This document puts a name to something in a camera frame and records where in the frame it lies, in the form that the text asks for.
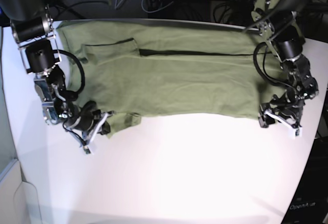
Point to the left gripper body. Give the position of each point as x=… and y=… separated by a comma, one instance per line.
x=284, y=112

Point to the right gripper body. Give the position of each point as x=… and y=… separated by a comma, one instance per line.
x=85, y=124

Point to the green T-shirt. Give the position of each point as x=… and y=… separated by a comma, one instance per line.
x=144, y=70

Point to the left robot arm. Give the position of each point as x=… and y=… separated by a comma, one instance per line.
x=282, y=37

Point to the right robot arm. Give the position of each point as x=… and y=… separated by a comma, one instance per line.
x=33, y=32

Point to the black OpenArm case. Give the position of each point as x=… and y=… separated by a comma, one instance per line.
x=309, y=204

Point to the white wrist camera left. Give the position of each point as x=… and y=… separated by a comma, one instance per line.
x=295, y=132

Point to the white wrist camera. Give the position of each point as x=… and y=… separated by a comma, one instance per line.
x=89, y=149
x=295, y=132

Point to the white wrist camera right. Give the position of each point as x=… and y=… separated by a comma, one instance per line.
x=89, y=149

